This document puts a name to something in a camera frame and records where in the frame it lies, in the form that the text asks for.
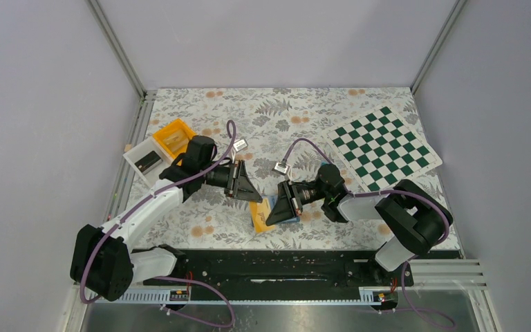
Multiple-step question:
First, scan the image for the blue card holder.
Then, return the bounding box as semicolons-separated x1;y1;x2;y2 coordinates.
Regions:
248;195;299;232

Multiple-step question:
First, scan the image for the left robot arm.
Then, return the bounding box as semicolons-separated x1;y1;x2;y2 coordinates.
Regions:
70;136;262;301

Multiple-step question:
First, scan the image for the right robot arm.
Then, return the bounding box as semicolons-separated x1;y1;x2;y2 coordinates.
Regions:
265;164;453;272

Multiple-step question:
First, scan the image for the floral table mat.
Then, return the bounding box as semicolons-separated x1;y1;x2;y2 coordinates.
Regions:
138;87;422;250

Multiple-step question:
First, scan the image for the item in orange bin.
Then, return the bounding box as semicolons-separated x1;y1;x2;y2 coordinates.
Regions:
163;129;189;151

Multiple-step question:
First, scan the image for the orange plastic bin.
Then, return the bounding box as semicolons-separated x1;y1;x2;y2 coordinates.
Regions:
152;118;196;161

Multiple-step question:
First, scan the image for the black item in white bin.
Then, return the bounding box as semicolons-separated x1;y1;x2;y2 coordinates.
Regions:
135;151;163;174

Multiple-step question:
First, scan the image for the white plastic bin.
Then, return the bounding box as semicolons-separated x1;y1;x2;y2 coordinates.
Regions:
123;137;173;188

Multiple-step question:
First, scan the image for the green white chessboard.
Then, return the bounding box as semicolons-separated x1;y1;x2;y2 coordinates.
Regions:
323;106;443;192

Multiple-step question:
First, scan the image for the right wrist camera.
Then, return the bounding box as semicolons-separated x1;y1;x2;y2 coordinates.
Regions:
272;161;291;176

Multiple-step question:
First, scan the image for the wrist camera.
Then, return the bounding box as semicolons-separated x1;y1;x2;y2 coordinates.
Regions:
272;161;291;176
233;139;248;153

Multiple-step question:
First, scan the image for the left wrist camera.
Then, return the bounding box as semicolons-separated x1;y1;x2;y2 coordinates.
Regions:
233;139;248;153

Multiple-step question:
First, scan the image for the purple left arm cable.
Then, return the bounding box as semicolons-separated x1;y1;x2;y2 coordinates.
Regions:
79;120;238;306

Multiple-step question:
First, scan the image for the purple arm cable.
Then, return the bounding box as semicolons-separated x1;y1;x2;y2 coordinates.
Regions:
281;138;456;329
79;120;238;306

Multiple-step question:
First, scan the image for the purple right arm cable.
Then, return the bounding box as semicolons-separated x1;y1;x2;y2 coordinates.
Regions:
281;138;456;329

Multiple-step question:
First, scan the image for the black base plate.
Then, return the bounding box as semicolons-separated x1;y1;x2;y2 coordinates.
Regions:
142;248;461;301

